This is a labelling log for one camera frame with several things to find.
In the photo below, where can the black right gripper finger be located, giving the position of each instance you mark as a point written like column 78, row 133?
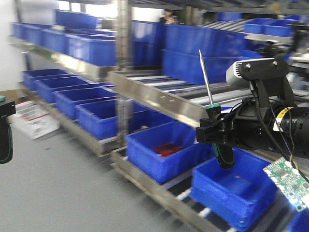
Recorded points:
column 211, row 131

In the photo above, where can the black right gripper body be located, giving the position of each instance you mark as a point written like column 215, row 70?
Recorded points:
column 249, row 126

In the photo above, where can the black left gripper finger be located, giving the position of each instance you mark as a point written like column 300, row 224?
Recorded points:
column 7, row 108

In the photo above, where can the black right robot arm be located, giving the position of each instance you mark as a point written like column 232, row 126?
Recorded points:
column 284, row 127

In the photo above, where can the white printed cardboard box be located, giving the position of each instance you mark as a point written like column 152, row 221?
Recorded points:
column 33, row 121

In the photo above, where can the steel storage shelf rack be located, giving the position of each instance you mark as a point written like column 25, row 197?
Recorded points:
column 144, row 85

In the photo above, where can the blue bin with red parts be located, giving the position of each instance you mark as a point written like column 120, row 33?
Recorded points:
column 166, row 151

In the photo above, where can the blue bin under screwdriver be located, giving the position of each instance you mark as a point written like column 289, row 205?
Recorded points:
column 239, row 195

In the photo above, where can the green circuit board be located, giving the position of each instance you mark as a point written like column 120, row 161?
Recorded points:
column 290, row 182

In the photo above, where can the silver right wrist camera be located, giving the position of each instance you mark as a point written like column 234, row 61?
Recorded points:
column 240, row 73

